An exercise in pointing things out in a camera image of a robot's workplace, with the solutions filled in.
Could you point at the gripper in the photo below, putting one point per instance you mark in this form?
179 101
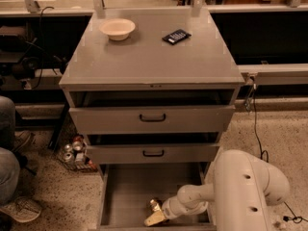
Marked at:
170 208

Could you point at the orange soda can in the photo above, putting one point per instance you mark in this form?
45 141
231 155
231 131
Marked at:
155 205

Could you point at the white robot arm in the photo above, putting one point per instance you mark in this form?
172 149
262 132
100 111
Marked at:
243 189

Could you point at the grey bottom drawer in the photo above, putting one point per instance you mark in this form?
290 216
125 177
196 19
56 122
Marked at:
128 189

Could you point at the grey drawer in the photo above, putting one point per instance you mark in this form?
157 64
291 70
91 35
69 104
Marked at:
150 111
153 148
128 189

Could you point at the grey middle drawer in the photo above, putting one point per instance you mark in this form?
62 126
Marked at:
153 148

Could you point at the silver soda can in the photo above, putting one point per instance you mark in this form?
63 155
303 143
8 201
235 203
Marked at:
68 157

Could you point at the grey top drawer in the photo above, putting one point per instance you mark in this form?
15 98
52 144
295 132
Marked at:
150 111

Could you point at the red soda can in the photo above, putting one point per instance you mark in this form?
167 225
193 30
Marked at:
78 143

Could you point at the grey drawer cabinet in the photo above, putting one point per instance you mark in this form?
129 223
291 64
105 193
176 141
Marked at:
144 61

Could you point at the white sneaker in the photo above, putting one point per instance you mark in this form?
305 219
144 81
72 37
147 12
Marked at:
22 209

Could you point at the person leg in jeans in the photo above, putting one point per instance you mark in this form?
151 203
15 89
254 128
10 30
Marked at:
9 165

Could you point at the black snack packet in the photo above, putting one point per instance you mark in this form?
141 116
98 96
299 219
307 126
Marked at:
176 36

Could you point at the white bowl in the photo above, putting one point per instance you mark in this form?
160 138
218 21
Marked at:
117 29

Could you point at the black middle drawer handle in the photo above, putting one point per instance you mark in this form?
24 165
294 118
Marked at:
150 154

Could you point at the black drawer handle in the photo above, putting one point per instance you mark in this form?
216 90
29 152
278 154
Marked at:
152 118
150 154

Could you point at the black top drawer handle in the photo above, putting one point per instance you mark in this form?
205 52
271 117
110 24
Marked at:
152 118

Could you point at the wire basket of cans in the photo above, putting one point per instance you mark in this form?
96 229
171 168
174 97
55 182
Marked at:
82 162

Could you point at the black camera equipment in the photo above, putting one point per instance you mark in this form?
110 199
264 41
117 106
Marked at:
23 59

